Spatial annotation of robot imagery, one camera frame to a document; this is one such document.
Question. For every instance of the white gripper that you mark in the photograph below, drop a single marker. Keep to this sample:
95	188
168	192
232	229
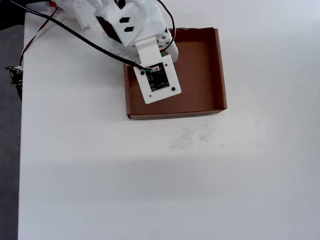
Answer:
173	52

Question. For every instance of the green cube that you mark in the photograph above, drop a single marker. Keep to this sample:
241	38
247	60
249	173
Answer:
163	53

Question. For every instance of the brown cardboard box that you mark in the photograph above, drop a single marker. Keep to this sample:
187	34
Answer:
197	75

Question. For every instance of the black circuit board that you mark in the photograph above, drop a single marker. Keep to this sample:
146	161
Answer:
17	80

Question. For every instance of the black flat object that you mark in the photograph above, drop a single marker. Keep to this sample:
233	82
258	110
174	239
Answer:
10	23

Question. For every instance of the white camera mount with board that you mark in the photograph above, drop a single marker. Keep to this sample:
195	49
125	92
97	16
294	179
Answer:
160	87

